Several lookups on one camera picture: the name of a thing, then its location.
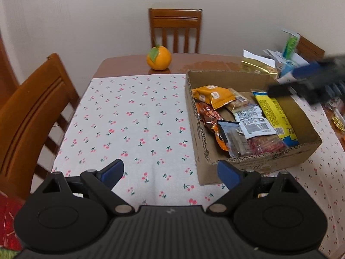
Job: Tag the yellow orange snack packet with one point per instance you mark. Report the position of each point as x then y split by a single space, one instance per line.
213 94

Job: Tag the clear dark-topped snack packet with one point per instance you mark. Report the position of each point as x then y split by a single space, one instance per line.
234 140

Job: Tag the green and white box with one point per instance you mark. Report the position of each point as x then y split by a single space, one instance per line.
291 45

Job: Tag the dark wooden frame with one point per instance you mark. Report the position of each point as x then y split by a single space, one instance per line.
5 81

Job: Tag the gold foil packet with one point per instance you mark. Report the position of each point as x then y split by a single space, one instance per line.
256 66

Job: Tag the wooden chair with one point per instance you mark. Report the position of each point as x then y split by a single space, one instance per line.
175 19
310 48
32 108

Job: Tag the long yellow snack packet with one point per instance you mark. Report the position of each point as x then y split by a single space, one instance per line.
272 110

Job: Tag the gold wrapped candies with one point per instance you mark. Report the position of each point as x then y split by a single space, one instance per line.
338 121

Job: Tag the orange fruit with leaf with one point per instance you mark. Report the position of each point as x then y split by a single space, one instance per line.
161 59

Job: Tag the beige biscuit packet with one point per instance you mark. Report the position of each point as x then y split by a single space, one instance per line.
240 101

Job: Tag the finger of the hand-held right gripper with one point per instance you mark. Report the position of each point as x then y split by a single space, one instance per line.
306 70
280 90

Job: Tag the pile of papers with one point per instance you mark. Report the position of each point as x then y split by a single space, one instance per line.
272 55

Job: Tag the blue box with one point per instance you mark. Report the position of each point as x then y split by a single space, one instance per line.
287 67

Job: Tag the red patterned cloth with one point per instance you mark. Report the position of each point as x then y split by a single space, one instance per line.
10 221

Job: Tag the cherry print tablecloth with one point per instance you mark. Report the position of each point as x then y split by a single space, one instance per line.
129 129

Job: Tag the cardboard box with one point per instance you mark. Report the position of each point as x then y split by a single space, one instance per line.
207 173

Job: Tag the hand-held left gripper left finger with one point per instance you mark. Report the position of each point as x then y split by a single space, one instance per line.
113 173

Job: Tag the red snack packet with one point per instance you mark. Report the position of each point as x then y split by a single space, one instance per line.
265 144

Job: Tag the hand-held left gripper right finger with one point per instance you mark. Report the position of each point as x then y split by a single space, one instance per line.
227 174

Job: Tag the orange foil snack packet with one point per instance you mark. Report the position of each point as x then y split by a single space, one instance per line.
209 113

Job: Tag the white snack packet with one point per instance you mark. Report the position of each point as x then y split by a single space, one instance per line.
253 121

